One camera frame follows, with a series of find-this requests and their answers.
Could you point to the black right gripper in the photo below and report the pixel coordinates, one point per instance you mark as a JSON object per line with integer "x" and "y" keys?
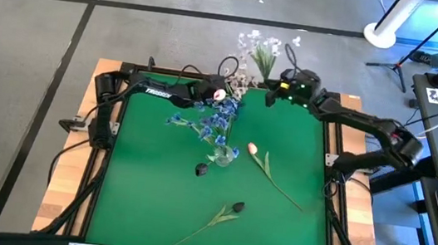
{"x": 300, "y": 88}

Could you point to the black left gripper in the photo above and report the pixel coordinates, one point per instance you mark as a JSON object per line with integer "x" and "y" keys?
{"x": 210, "y": 87}

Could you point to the pink artificial tulip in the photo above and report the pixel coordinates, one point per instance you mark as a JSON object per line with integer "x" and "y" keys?
{"x": 252, "y": 148}

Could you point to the black artificial tulip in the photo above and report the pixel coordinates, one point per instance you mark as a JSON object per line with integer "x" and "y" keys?
{"x": 238, "y": 207}
{"x": 201, "y": 169}

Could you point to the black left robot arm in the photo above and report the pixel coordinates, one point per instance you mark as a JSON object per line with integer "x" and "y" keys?
{"x": 156, "y": 91}

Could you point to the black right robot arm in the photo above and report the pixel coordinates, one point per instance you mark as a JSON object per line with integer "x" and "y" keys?
{"x": 369, "y": 124}

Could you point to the clear glass vase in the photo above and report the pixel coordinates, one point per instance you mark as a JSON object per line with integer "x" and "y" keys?
{"x": 223, "y": 158}

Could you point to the white pole with base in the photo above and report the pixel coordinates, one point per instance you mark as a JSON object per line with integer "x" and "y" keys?
{"x": 380, "y": 33}

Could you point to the black tripod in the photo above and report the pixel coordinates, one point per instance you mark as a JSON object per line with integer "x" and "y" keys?
{"x": 397, "y": 67}

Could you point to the green table mat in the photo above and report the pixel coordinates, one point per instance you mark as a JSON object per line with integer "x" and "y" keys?
{"x": 150, "y": 206}

